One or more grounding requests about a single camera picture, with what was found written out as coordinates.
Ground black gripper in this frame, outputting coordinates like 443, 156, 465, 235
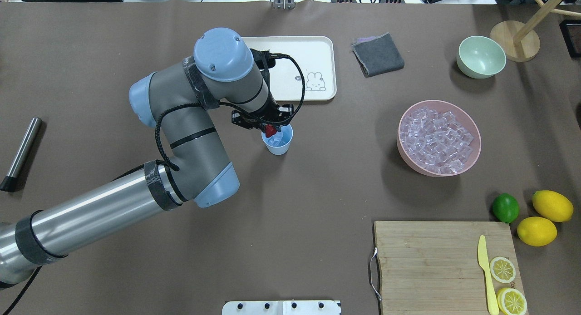
231, 49, 295, 130

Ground red strawberry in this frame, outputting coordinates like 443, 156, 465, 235
264, 124, 278, 138

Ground clear ice cubes pile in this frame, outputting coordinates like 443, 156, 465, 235
400, 106, 474, 174

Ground steel muddler black tip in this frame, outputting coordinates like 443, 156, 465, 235
0, 117, 42, 192

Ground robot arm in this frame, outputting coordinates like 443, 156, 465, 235
0, 28, 300, 289

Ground ice cubes in cup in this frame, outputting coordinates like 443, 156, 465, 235
266, 132, 289, 148

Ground light blue cup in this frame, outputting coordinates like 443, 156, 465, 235
261, 124, 293, 155

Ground wooden cup stand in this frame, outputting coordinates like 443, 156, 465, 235
490, 0, 580, 62

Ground cream rabbit tray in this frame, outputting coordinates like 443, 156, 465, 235
243, 36, 337, 103

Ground grey folded cloth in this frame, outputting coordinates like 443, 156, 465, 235
351, 32, 405, 78

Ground pink bowl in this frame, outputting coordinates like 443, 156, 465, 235
397, 100, 482, 177

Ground mint green bowl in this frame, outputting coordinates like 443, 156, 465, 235
456, 36, 507, 79

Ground wooden cutting board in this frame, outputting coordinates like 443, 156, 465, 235
373, 221, 518, 315

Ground green lime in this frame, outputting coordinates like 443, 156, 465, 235
492, 193, 520, 224

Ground yellow plastic knife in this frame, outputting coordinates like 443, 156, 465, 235
477, 235, 500, 315

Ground upper lemon slice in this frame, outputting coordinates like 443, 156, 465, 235
489, 256, 517, 284

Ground lemon slice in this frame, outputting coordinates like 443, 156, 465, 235
497, 288, 528, 315
489, 256, 517, 284

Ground yellow lemon near board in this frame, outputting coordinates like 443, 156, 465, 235
517, 217, 557, 247

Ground yellow lemon outer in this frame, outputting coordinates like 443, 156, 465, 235
532, 190, 574, 222

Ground lower lemon slice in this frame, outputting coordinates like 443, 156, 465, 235
497, 288, 528, 315

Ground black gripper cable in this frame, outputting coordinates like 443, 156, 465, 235
155, 54, 305, 172

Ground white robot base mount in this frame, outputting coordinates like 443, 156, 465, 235
222, 299, 342, 315

